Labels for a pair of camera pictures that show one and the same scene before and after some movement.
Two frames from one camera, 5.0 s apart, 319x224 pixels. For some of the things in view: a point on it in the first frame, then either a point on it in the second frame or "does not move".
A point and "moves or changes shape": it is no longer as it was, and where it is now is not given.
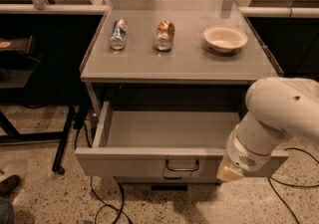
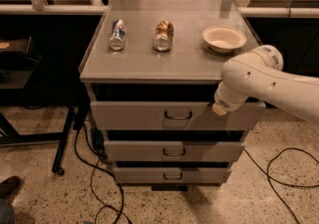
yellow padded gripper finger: (227, 171) to (217, 109)
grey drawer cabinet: (171, 75) does not move
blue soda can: (118, 37) does not move
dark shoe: (9, 186) does not move
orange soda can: (164, 34) does not move
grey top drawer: (163, 143) moves or changes shape
